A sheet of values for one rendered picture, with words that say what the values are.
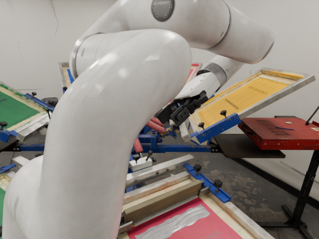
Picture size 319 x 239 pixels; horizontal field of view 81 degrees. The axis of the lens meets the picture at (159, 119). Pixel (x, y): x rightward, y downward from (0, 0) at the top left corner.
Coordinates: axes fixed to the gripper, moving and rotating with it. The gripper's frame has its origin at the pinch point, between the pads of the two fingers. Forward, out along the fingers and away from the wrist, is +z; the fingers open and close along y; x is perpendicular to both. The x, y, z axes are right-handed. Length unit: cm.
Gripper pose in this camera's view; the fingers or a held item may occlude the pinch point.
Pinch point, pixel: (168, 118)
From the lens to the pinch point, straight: 46.4
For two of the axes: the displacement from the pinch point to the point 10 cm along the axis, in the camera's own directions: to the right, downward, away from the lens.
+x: 6.1, 7.5, 2.6
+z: -7.1, 6.6, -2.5
